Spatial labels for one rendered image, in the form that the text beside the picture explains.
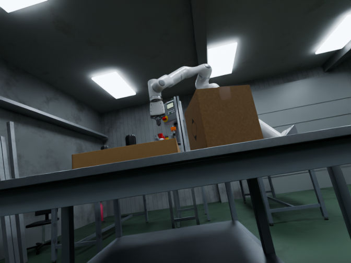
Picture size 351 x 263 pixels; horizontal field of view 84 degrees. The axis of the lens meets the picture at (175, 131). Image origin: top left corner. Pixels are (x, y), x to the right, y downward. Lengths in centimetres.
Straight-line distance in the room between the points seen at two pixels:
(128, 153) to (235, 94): 54
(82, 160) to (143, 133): 587
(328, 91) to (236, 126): 636
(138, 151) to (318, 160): 42
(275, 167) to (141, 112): 619
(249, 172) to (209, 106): 39
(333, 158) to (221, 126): 38
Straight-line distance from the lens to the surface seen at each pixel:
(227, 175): 48
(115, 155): 49
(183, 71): 159
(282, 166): 51
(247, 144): 45
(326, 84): 716
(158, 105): 135
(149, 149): 47
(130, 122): 662
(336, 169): 179
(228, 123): 80
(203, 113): 78
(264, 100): 642
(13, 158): 385
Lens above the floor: 77
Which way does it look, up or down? 14 degrees up
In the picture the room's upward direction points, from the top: 9 degrees counter-clockwise
